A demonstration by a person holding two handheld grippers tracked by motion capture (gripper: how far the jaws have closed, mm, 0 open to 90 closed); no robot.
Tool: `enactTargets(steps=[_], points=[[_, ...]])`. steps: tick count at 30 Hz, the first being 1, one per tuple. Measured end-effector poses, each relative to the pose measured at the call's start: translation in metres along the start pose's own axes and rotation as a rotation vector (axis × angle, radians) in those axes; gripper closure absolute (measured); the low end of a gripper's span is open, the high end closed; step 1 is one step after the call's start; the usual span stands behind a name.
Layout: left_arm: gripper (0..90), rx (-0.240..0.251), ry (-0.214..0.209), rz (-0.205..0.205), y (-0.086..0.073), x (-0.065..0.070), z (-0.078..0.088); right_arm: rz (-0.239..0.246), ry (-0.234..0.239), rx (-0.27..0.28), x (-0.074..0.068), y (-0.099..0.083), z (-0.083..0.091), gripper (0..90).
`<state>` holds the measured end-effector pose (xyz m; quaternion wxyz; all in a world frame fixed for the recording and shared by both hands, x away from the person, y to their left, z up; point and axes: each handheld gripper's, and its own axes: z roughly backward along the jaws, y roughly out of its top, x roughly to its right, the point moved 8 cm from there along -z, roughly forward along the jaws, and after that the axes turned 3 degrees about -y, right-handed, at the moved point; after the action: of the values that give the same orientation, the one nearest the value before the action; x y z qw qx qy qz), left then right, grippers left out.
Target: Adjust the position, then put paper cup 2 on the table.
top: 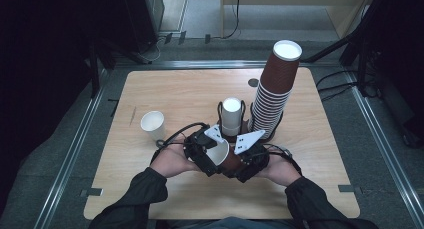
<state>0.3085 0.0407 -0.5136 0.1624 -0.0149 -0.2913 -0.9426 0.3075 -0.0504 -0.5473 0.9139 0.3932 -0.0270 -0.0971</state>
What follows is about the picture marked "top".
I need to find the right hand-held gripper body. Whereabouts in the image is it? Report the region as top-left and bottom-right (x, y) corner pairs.
(233, 129), (270, 180)

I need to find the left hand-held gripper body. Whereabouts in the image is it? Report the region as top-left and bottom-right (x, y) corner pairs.
(183, 123), (230, 170)

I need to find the single brown paper cup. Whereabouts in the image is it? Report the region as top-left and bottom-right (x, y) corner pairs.
(203, 138), (247, 177)

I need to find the black cup holder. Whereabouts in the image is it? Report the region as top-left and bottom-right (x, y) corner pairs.
(215, 100), (284, 144)

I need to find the stack of white paper cups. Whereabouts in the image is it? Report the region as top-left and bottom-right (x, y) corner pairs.
(221, 96), (243, 138)

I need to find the single white paper cup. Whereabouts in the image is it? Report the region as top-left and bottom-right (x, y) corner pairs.
(139, 110), (167, 142)

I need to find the stack of brown paper cups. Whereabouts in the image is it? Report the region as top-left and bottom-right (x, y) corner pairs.
(248, 39), (303, 140)

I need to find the person's right hand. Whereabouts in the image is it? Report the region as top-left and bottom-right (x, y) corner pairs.
(258, 153), (303, 187)

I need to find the person's left hand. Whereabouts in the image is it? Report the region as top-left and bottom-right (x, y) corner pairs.
(150, 143), (202, 179)

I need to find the person's lap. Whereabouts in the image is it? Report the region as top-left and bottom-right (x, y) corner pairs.
(156, 216), (306, 229)

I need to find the black tape marker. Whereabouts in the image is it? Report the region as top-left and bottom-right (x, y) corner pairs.
(107, 98), (120, 118)

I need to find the grey tape marker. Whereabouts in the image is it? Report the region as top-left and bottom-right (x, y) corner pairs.
(79, 187), (104, 197)
(338, 184), (363, 194)

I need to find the black metal stand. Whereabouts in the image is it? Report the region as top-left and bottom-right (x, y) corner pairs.
(87, 38), (153, 97)

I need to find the black tripod stand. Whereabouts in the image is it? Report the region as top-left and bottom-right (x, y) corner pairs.
(301, 8), (381, 97)

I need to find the dark cabinet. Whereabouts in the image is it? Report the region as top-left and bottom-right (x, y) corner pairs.
(121, 0), (165, 53)

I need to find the light wooden cabinet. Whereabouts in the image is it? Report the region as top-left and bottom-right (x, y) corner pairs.
(219, 0), (378, 39)

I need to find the right hand-held gripper cable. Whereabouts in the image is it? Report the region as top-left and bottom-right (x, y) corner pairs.
(263, 142), (303, 177)

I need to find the metal floor rail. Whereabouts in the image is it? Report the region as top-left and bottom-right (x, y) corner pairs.
(344, 70), (424, 229)
(33, 68), (109, 229)
(114, 59), (341, 70)

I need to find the white floor cable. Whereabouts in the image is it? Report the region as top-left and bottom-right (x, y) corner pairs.
(139, 37), (162, 64)

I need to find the black floor cable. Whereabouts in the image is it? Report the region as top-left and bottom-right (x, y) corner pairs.
(318, 82), (359, 102)
(315, 69), (356, 89)

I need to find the black hanging cable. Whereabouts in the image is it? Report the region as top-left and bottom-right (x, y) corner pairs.
(221, 0), (242, 40)

